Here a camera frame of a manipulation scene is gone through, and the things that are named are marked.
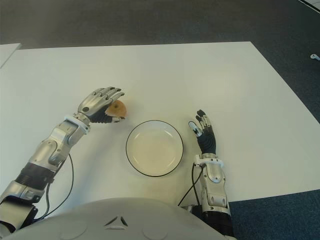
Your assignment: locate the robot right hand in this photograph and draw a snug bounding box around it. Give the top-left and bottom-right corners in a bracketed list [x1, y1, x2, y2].
[187, 108, 217, 155]

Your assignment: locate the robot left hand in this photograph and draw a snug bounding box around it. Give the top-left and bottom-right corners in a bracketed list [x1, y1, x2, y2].
[76, 86, 127, 125]

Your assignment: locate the reddish yellow apple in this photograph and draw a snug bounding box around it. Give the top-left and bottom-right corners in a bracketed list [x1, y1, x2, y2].
[106, 100, 129, 119]

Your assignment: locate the white plate with black rim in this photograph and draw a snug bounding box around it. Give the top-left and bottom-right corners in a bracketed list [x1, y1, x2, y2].
[125, 120, 186, 179]

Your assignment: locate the white side table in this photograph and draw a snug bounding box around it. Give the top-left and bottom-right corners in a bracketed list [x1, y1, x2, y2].
[0, 43, 22, 69]

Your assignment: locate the grey robot torso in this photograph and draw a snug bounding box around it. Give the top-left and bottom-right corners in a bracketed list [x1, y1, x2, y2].
[0, 197, 232, 240]

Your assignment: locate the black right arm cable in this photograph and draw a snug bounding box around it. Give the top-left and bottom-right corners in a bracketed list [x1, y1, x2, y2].
[177, 163, 204, 207]

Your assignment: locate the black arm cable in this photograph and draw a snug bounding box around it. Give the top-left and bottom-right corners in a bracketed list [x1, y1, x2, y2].
[32, 153, 75, 221]
[177, 163, 204, 207]

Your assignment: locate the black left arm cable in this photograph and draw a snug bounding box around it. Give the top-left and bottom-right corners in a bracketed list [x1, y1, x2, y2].
[32, 153, 75, 221]

